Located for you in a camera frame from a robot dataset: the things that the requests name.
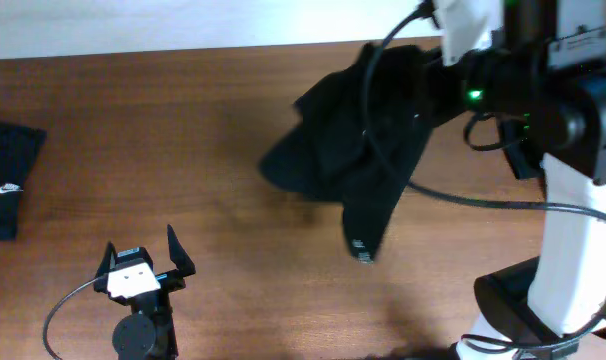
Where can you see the black clothes pile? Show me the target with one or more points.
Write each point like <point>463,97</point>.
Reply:
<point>523,157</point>

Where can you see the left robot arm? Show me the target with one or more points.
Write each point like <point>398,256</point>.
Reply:
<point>148,333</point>

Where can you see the folded black Nike garment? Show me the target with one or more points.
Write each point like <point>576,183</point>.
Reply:
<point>19,149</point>

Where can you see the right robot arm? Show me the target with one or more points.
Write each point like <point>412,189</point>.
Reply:
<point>542,62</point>

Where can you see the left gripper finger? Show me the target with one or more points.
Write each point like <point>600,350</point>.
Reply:
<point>108,260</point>
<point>179,257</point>

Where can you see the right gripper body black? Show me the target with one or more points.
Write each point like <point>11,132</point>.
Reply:
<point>461,89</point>

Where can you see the black t-shirt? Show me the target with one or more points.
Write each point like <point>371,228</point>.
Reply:
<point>332,155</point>

